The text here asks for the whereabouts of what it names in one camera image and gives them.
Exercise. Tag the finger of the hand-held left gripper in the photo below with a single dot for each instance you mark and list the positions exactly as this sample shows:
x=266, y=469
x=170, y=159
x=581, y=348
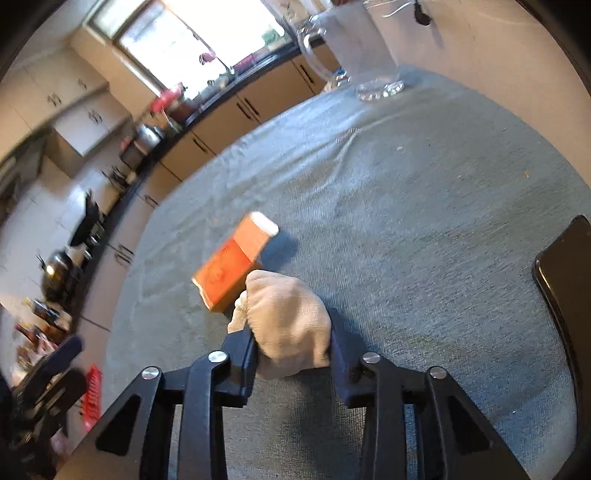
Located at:
x=67, y=348
x=69, y=383

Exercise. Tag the beige base cabinets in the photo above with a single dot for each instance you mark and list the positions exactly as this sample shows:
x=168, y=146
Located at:
x=272, y=92

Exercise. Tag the grey-blue tablecloth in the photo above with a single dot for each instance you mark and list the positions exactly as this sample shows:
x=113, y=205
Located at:
x=415, y=184

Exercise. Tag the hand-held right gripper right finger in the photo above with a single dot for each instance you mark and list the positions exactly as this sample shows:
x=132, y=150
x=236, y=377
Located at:
x=339, y=364

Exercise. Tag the small open orange box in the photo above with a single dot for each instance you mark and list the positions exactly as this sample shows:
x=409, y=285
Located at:
x=231, y=267

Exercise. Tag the black chair back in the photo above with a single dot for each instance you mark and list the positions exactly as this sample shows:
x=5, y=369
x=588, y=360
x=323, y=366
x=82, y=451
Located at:
x=563, y=277

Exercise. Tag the kitchen window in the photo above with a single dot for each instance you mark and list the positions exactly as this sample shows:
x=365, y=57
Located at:
x=184, y=37

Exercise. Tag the glass pitcher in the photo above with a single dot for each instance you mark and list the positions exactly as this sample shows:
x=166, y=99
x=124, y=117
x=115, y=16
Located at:
x=364, y=50

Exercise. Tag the white knit sock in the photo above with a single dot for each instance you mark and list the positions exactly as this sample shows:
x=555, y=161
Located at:
x=291, y=318

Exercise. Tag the steel range hood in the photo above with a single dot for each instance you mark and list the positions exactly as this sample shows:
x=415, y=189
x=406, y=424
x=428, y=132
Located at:
x=14, y=180

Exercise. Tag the silver rice cooker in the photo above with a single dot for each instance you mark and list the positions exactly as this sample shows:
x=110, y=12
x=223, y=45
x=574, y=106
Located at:
x=147, y=136

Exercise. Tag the black kitchen counter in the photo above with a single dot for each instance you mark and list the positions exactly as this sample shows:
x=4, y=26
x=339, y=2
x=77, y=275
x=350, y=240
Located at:
x=207, y=110

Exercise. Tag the red plastic basket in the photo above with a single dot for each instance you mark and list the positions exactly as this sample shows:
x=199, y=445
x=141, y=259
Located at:
x=92, y=397

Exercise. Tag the pink cloth on faucet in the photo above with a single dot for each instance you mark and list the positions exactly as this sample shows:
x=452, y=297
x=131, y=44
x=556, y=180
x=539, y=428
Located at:
x=207, y=57

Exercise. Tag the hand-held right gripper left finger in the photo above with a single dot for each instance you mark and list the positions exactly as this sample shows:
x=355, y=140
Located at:
x=244, y=364

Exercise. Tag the red plastic basin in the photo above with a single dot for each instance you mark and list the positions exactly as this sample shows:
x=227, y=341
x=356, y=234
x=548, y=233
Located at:
x=168, y=98

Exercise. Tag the black frying pan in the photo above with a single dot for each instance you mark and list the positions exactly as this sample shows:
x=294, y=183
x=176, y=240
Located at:
x=87, y=221

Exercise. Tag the steel wok with lid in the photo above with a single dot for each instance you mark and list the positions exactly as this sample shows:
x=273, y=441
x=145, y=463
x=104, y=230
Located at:
x=57, y=272

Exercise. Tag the beige wall cabinet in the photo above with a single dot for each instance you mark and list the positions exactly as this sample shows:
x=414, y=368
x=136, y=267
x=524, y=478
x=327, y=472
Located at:
x=92, y=129

